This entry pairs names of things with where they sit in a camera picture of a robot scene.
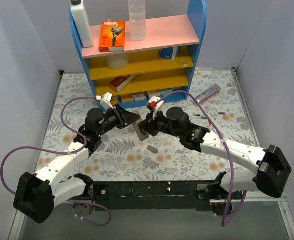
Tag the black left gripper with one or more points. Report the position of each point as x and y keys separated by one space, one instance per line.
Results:
x=120 y=118

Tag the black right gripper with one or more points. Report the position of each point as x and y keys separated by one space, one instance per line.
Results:
x=150 y=124

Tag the white air conditioner remote control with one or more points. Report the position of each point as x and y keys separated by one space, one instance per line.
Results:
x=142 y=135

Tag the grey remote battery cover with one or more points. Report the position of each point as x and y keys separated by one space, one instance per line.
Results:
x=152 y=149

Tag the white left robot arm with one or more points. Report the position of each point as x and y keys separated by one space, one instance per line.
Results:
x=37 y=194

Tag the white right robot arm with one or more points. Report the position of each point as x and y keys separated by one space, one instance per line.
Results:
x=267 y=168

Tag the yellow wrapped sponge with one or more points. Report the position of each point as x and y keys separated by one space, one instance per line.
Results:
x=127 y=98

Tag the white wrapped sponge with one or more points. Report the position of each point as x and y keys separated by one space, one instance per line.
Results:
x=137 y=97

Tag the red and white sponge pack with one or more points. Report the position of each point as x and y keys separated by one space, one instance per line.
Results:
x=155 y=93

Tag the red tea box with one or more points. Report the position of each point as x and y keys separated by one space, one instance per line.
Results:
x=118 y=83

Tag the green teal sponge pack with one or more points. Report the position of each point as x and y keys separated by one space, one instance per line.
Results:
x=165 y=92

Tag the blue and yellow shelf unit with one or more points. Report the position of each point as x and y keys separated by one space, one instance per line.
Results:
x=154 y=73

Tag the floral patterned table mat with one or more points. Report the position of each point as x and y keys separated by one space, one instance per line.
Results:
x=123 y=157

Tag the silver toothpaste box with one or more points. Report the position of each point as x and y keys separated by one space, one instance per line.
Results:
x=212 y=90

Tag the orange Gillette razor box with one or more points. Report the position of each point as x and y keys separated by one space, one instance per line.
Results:
x=112 y=36

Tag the clear plastic water bottle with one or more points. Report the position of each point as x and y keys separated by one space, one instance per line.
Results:
x=137 y=19

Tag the white plastic bottle black cap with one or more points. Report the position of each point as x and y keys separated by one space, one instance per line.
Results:
x=80 y=18

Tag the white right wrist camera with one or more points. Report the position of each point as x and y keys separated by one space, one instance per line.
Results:
x=155 y=105

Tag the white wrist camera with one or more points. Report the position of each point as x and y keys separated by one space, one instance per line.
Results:
x=105 y=100
x=155 y=105

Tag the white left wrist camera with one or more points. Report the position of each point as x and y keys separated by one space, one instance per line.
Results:
x=105 y=100

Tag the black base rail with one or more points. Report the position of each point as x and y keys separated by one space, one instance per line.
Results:
x=156 y=195

